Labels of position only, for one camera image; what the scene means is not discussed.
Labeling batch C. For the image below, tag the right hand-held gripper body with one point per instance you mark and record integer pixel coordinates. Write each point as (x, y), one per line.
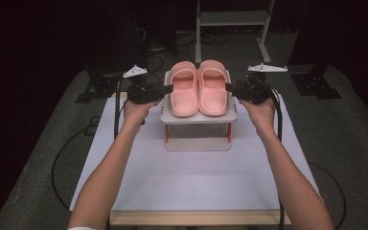
(252, 91)

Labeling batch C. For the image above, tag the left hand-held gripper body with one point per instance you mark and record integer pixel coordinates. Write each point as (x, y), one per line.
(143, 92)

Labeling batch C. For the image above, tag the pink rubber slipper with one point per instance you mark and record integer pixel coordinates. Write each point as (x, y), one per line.
(183, 96)
(212, 92)

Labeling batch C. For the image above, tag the grey shoe rack orange legs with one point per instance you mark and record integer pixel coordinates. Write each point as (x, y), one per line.
(198, 119)

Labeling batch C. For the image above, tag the person's left hand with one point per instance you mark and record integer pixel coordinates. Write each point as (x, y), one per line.
(137, 113)

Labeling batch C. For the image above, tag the person's right hand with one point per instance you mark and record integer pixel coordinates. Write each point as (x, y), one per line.
(263, 115)

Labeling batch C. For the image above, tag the black stand base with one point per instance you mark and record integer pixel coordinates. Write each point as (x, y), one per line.
(316, 86)
(96, 89)

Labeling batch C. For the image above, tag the white metal stand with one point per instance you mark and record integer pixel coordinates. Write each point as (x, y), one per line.
(233, 17)

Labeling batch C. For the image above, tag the white sleeve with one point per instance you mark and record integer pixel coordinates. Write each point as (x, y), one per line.
(81, 228)

